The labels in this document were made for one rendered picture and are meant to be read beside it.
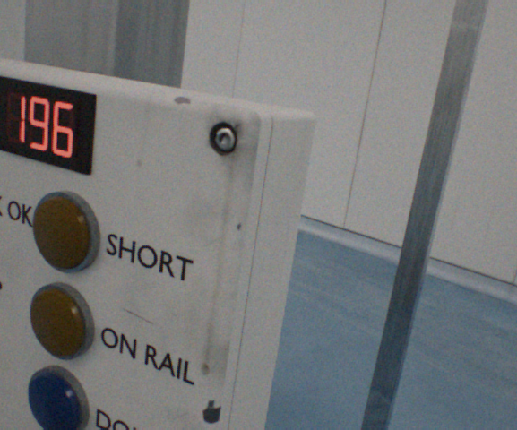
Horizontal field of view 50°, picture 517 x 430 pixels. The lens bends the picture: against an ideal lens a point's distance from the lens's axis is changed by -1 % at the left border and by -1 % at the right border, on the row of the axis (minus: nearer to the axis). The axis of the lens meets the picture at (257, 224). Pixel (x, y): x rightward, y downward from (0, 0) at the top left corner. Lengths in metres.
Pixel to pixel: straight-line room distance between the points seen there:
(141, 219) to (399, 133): 3.64
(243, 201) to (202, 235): 0.02
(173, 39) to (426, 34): 3.51
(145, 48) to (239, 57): 4.28
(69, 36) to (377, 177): 3.64
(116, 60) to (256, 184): 0.13
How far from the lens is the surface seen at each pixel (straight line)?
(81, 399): 0.24
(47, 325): 0.23
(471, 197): 3.66
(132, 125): 0.19
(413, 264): 1.38
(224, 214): 0.17
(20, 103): 0.22
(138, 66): 0.29
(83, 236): 0.20
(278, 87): 4.32
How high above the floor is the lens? 1.13
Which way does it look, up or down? 16 degrees down
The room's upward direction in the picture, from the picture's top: 8 degrees clockwise
